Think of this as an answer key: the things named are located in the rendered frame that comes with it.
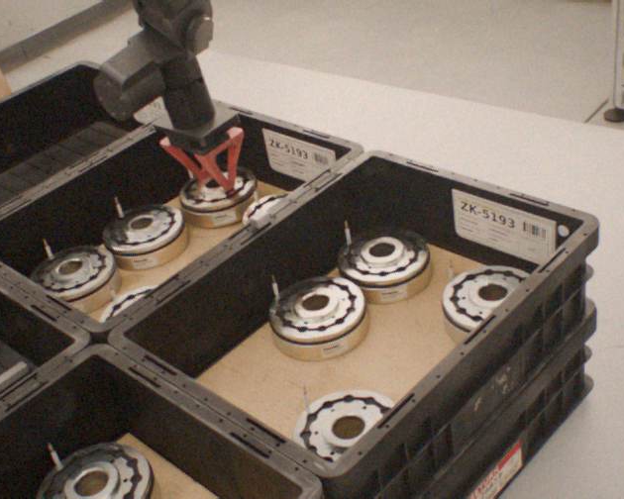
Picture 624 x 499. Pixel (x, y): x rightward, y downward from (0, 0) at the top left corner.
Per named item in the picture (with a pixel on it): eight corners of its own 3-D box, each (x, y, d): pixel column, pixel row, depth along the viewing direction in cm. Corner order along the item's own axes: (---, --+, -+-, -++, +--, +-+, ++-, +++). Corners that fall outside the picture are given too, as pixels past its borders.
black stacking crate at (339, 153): (224, 170, 132) (206, 100, 126) (380, 230, 114) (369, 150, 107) (-13, 322, 111) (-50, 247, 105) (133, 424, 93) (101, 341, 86)
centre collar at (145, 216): (149, 211, 116) (147, 207, 116) (169, 224, 113) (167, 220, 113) (116, 229, 114) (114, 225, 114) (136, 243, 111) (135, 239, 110)
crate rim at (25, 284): (209, 111, 127) (205, 95, 126) (372, 163, 108) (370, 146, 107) (-46, 258, 106) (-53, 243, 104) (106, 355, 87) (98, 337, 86)
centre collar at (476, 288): (488, 275, 95) (488, 270, 94) (528, 293, 92) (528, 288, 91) (458, 299, 92) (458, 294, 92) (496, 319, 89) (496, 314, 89)
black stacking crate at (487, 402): (382, 230, 113) (371, 151, 107) (602, 313, 95) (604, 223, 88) (136, 426, 92) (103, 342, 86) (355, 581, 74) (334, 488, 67)
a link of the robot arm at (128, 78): (216, 13, 101) (159, -27, 103) (140, 61, 95) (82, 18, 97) (210, 90, 110) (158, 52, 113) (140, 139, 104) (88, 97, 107)
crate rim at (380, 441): (373, 163, 108) (370, 146, 107) (606, 238, 89) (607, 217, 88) (106, 356, 87) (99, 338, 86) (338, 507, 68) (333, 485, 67)
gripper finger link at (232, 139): (222, 206, 114) (198, 143, 108) (187, 193, 119) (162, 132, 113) (260, 177, 117) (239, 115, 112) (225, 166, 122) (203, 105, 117)
